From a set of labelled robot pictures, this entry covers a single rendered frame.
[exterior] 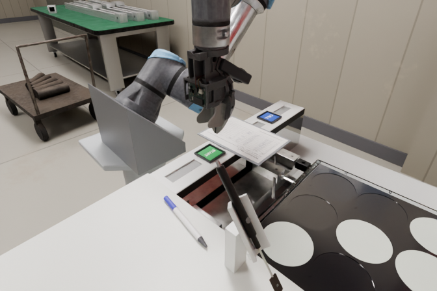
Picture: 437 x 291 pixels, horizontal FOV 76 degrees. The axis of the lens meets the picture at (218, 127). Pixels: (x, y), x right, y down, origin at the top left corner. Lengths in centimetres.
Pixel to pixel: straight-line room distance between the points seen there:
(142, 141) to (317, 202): 49
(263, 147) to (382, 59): 179
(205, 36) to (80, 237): 42
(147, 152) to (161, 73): 26
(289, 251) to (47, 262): 41
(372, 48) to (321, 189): 180
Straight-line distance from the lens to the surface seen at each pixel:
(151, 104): 92
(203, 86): 56
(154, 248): 51
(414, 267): 66
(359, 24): 243
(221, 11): 54
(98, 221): 57
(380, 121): 254
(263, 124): 84
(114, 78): 345
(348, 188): 76
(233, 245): 42
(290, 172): 80
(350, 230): 66
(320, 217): 66
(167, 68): 93
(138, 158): 85
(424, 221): 76
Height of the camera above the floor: 136
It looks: 30 degrees down
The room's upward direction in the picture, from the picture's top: straight up
